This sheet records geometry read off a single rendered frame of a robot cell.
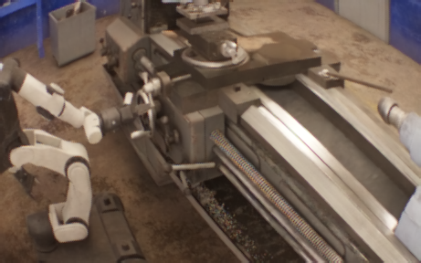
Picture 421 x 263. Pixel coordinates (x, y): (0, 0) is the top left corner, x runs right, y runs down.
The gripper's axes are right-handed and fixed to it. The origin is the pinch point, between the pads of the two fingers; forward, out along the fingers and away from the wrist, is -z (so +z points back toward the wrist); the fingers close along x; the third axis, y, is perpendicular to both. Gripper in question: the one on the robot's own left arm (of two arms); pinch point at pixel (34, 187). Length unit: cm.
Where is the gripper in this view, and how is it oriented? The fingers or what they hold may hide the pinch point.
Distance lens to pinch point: 234.8
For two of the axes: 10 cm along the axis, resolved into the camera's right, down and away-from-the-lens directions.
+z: -3.3, -5.8, -7.4
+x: 1.6, -8.1, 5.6
